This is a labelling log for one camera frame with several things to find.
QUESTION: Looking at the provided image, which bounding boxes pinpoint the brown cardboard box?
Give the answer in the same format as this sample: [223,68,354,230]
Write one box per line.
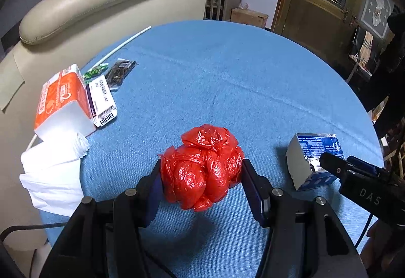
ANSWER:
[230,8,269,28]

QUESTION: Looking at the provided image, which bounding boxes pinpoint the white paper tissue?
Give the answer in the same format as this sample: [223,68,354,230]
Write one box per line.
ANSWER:
[19,132,90,218]

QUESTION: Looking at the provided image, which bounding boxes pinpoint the red plastic bag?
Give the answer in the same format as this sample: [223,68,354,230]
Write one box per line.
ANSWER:
[159,125,246,212]

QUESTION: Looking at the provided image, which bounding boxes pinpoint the person's right hand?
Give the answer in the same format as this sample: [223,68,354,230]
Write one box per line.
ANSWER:
[361,219,405,270]

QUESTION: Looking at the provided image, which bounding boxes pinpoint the wooden glazed double door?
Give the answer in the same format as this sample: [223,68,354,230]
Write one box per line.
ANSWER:
[271,0,396,66]

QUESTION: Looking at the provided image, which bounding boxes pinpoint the orange and white tissue pack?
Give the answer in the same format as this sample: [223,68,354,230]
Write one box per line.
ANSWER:
[34,64,96,141]

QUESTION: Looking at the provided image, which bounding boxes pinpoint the white and purple label packet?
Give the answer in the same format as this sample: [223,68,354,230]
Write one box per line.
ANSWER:
[85,75,118,128]

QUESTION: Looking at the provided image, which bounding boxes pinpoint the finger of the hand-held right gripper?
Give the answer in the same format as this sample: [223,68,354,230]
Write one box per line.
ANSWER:
[319,152,358,185]
[346,155,388,179]

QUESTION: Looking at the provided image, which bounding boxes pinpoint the black cable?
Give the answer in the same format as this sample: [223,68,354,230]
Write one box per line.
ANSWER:
[0,224,68,242]

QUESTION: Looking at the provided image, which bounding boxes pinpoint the green candy wrapper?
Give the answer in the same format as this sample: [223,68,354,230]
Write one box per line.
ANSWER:
[83,64,108,79]

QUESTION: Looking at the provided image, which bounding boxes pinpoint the black armchair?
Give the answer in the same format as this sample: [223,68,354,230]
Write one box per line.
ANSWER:
[346,26,380,82]

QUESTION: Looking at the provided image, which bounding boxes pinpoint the striped scarf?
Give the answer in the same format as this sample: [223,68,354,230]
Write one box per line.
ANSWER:
[361,30,374,57]

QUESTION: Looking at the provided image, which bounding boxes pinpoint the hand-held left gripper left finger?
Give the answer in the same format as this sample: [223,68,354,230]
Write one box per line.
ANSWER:
[39,159,163,278]

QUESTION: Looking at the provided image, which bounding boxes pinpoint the dark plastic packet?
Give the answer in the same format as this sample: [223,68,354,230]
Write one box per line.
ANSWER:
[105,58,138,91]

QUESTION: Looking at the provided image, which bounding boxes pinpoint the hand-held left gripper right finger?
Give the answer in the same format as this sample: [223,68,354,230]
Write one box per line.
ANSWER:
[241,158,369,278]

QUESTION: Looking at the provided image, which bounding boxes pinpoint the small blue and white carton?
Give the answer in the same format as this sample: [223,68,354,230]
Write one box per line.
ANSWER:
[286,133,345,191]

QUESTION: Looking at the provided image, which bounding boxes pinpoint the white thin stick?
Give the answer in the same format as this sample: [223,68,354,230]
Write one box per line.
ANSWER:
[25,26,152,152]

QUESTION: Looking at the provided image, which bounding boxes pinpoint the person's dark jacket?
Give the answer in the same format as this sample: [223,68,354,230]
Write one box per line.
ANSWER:
[367,9,405,139]

